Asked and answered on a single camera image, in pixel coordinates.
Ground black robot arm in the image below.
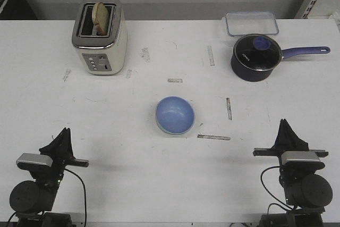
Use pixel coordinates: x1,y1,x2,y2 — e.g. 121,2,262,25
253,119,333,226
9,128,89,226

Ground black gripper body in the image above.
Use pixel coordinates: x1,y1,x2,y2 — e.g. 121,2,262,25
253,142,328,158
38,145,89,174

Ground green bowl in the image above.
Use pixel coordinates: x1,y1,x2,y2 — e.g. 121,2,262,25
157,122,194,136

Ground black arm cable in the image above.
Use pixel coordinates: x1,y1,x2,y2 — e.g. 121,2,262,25
260,165,295,211
64,168,88,224

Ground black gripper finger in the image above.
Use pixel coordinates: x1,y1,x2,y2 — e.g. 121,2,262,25
48,128,67,149
285,120,309,150
274,119,286,148
65,128,74,158

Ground dark blue saucepan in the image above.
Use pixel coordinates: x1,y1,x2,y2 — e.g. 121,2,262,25
231,46,330,82

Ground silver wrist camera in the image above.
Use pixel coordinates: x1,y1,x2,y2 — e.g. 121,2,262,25
281,151,321,165
16,153,53,168

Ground slice of toasted bread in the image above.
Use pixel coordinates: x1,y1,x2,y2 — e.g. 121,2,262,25
91,2,109,36

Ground cream and chrome toaster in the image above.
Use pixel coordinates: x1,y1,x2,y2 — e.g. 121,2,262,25
72,0,128,75

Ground blue bowl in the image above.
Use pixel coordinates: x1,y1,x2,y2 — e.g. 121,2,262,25
155,96,195,123

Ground glass lid with blue knob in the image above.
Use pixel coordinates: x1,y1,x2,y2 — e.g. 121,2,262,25
234,33,283,71

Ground clear plastic food container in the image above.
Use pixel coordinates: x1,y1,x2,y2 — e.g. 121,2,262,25
223,11,279,37

